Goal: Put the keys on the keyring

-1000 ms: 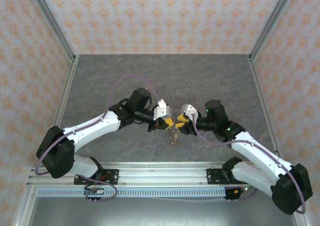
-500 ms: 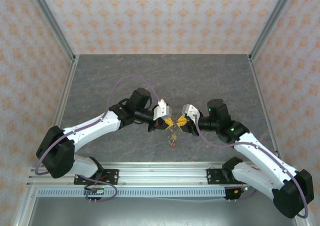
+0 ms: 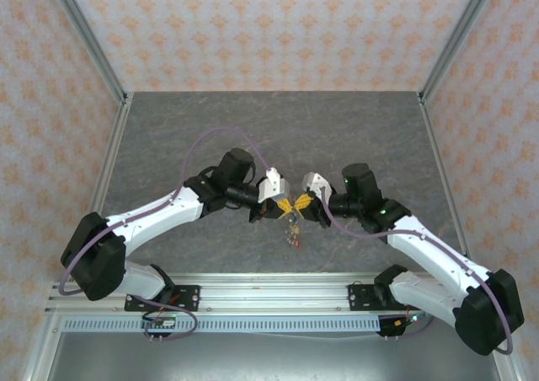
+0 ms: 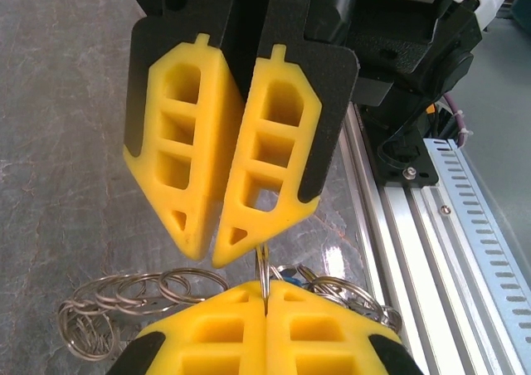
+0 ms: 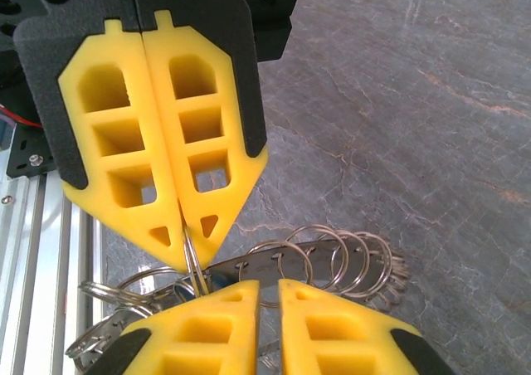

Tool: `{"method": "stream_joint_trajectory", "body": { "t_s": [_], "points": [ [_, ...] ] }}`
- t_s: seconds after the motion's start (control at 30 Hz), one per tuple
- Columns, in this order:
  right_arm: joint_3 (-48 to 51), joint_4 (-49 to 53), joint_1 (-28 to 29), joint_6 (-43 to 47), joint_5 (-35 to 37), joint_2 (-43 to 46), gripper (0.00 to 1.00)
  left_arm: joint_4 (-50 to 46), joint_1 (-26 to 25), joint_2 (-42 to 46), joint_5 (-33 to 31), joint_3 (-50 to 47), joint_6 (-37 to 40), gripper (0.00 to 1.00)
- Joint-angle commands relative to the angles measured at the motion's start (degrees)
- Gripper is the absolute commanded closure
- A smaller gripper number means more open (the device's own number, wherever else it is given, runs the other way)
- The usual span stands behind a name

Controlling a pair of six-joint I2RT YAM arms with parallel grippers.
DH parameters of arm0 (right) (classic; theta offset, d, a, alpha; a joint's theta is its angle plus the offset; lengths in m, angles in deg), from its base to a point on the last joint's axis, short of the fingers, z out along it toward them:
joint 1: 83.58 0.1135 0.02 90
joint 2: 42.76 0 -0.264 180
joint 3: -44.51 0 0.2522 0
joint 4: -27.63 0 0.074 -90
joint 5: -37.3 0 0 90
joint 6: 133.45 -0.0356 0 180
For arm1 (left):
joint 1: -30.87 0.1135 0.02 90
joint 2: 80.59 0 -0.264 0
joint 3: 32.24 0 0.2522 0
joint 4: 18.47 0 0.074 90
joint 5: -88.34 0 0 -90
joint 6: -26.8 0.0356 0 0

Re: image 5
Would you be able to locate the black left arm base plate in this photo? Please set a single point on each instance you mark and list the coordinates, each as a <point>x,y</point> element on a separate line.
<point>25,165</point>

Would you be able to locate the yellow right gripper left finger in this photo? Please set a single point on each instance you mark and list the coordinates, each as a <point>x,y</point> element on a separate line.
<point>199,342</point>

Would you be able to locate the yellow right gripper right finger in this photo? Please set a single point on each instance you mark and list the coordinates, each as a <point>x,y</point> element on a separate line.
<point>352,342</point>

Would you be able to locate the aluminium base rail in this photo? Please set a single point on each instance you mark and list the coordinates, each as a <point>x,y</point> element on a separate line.
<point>25,267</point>

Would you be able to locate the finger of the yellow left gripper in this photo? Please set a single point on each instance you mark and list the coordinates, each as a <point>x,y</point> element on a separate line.
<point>245,101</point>
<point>74,142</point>

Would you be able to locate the round metal disc with keyrings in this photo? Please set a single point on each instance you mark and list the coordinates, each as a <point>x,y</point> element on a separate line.
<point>257,267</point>

